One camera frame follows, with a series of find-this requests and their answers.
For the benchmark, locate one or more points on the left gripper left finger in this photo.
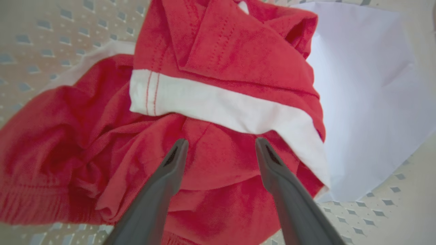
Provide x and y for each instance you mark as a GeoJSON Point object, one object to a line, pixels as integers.
{"type": "Point", "coordinates": [153, 200]}

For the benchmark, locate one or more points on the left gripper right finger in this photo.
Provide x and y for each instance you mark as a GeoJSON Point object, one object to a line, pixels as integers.
{"type": "Point", "coordinates": [293, 204]}

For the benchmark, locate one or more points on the beige perforated laundry basket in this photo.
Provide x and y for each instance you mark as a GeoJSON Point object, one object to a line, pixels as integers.
{"type": "Point", "coordinates": [41, 37]}

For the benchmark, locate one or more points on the red shorts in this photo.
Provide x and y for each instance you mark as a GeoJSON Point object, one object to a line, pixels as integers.
{"type": "Point", "coordinates": [85, 143]}

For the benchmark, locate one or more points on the white smooth sheet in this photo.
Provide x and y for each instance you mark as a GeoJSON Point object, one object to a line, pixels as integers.
{"type": "Point", "coordinates": [371, 102]}

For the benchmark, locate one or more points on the red jersey white striped trim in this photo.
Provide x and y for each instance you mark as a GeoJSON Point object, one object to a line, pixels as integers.
{"type": "Point", "coordinates": [238, 61]}

